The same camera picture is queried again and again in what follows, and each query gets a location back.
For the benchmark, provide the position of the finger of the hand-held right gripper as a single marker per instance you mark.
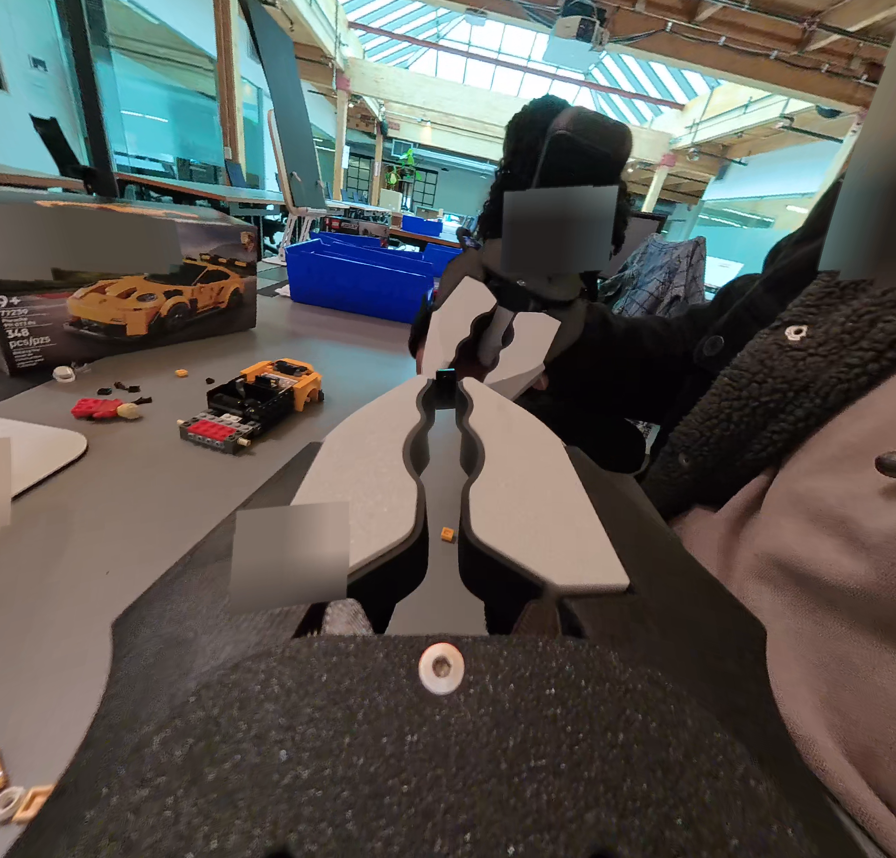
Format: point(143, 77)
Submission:
point(451, 319)
point(532, 347)

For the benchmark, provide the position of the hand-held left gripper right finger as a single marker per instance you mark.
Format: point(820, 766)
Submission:
point(532, 501)

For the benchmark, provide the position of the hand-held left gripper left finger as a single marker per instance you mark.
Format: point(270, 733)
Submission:
point(364, 480)

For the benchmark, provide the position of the person's right forearm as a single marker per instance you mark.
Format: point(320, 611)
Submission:
point(651, 340)

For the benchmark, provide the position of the partly built lego car chassis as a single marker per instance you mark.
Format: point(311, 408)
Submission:
point(238, 410)

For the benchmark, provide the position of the tan round lego piece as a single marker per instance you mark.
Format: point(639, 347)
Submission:
point(130, 411)

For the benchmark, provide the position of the red lego plate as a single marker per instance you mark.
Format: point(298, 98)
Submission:
point(94, 408)

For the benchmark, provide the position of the lego box yellow car print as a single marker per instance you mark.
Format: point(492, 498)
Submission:
point(140, 298)

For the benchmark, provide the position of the white round lego piece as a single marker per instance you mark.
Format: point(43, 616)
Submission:
point(63, 374)
point(8, 804)

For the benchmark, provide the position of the blue plastic bin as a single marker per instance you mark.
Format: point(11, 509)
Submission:
point(439, 250)
point(420, 225)
point(357, 281)

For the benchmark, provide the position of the ceiling projector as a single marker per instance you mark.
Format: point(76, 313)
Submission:
point(577, 32)

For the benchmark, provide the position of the plaid cloth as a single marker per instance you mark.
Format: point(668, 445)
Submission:
point(658, 277)

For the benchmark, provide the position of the green plant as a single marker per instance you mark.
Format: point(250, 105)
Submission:
point(406, 162)

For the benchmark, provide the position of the dark fleece jacket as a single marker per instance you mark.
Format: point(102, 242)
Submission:
point(805, 382)

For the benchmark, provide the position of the black panel on white stand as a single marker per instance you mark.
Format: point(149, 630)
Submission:
point(280, 102)

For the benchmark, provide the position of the white rounded plate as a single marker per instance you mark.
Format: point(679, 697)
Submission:
point(42, 452)

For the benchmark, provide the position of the black pole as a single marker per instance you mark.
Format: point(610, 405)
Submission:
point(84, 67)

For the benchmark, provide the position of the orange lego bracket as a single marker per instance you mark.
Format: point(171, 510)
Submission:
point(36, 798)

